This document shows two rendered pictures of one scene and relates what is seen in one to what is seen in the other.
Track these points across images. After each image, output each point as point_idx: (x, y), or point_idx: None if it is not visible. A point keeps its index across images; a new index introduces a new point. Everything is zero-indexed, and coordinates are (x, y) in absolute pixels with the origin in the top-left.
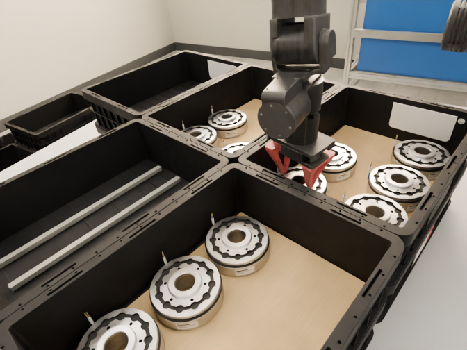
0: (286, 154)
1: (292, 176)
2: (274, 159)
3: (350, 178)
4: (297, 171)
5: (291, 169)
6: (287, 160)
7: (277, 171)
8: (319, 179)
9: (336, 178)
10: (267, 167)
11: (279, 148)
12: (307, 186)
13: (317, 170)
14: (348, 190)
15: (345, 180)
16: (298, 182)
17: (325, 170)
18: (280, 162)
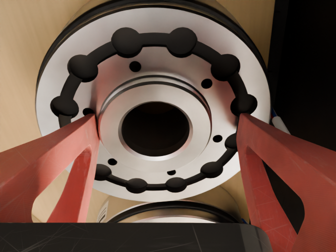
0: (169, 247)
1: (191, 131)
2: (306, 150)
3: (93, 221)
4: (211, 164)
5: (231, 158)
6: (252, 187)
7: (277, 120)
8: (113, 177)
9: (109, 204)
10: (329, 100)
11: (313, 247)
12: (79, 120)
13: (65, 214)
14: (59, 189)
15: (97, 209)
16: (175, 127)
17: (136, 215)
18: (267, 157)
